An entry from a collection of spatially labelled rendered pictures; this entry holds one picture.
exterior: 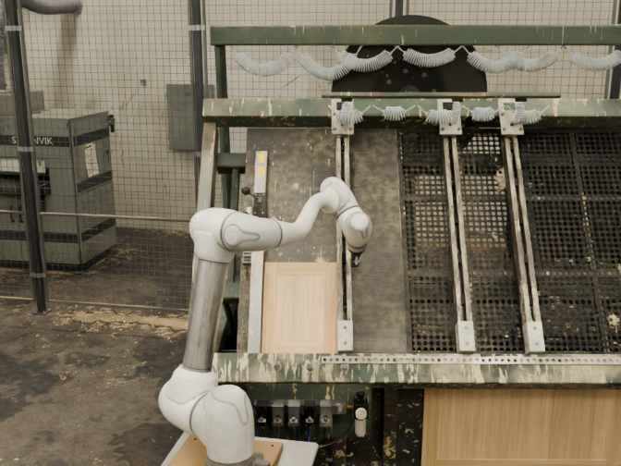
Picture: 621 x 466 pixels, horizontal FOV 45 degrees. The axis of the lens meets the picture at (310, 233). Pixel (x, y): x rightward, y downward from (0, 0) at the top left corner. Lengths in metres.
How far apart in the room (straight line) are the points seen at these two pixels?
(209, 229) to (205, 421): 0.62
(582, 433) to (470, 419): 0.50
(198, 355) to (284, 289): 0.74
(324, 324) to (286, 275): 0.27
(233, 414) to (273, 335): 0.75
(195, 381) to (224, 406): 0.18
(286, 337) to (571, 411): 1.31
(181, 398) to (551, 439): 1.75
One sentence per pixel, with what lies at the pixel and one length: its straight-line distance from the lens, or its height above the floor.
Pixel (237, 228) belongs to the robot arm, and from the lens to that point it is 2.36.
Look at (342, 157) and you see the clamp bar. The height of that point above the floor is 1.61.
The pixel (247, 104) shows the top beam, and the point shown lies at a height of 1.84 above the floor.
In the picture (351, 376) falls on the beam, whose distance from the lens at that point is 3.03.
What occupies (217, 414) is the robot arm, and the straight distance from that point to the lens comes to 2.43.
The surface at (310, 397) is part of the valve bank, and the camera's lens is 3.06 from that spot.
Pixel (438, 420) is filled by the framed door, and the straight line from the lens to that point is 3.43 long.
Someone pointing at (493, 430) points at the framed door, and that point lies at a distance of 3.50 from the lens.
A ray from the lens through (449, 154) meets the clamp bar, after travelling 3.48.
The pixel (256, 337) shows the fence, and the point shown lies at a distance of 3.09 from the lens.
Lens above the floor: 2.15
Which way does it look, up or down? 15 degrees down
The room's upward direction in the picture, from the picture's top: straight up
